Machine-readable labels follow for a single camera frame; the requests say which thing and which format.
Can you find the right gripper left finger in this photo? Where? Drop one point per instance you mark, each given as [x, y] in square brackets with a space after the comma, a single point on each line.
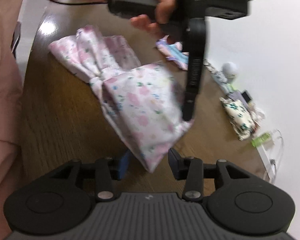
[107, 170]

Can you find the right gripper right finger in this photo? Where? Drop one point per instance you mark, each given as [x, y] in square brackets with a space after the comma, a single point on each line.
[189, 169]

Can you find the pink floral garment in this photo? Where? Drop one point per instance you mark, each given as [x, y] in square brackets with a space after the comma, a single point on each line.
[142, 103]

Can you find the pink blue purple garment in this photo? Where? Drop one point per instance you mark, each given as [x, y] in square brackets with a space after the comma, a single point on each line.
[173, 53]

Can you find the floral fabric pouch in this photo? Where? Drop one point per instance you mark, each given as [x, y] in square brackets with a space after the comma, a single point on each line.
[240, 118]

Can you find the white round toy robot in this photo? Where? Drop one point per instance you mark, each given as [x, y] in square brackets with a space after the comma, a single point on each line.
[230, 70]

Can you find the grey box with black device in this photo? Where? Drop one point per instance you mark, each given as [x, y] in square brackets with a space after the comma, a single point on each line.
[244, 97]

